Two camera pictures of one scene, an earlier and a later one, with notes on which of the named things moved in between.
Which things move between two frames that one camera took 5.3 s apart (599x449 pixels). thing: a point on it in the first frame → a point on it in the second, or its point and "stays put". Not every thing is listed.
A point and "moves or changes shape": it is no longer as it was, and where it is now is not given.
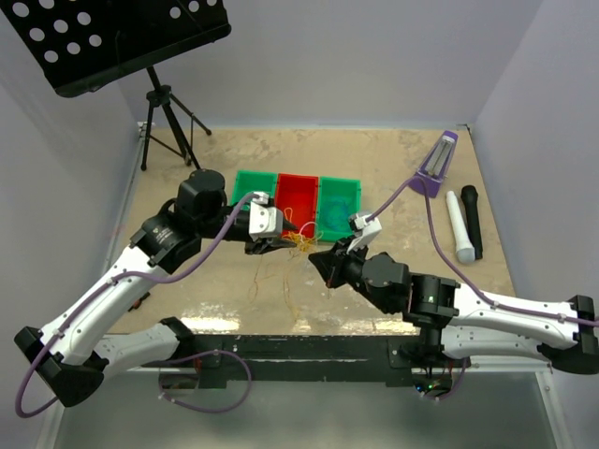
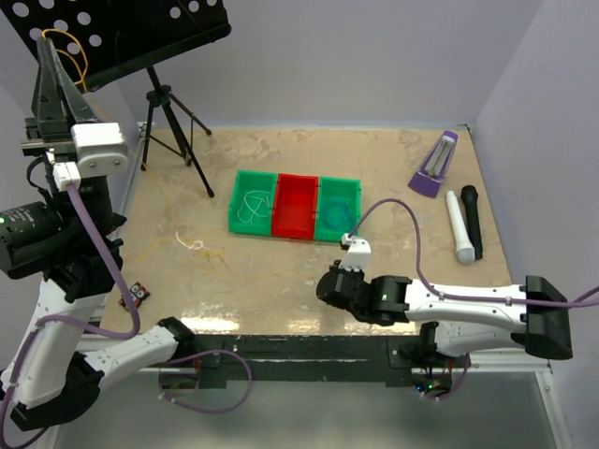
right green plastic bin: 338,199 stays put
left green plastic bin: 248,181 stays put
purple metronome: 435,166 stays put
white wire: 312,222 moves or changes shape
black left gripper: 263,245 → 49,129
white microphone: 465,253 stays put
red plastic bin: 297,197 stays put
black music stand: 80,44 stays put
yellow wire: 304,241 → 177,247
